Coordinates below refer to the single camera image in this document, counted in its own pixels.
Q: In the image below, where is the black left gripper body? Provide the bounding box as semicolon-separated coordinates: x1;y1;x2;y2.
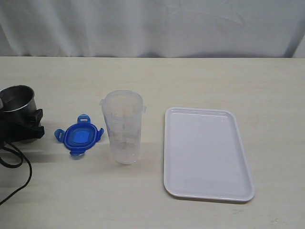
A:
0;111;14;146

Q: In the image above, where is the stainless steel cup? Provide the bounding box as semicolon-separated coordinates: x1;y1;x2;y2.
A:
0;85;41;144

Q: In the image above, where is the blue plastic lid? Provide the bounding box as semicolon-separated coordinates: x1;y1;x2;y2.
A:
54;114;104;160

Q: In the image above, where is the clear plastic tall container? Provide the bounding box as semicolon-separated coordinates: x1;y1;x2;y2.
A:
100;90;146;165

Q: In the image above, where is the white backdrop curtain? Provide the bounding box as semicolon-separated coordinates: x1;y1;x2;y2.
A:
0;0;305;58

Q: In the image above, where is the white rectangular tray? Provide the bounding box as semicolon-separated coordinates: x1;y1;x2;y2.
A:
163;107;255;202

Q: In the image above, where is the black cable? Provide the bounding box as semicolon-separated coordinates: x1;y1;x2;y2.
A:
0;140;33;206

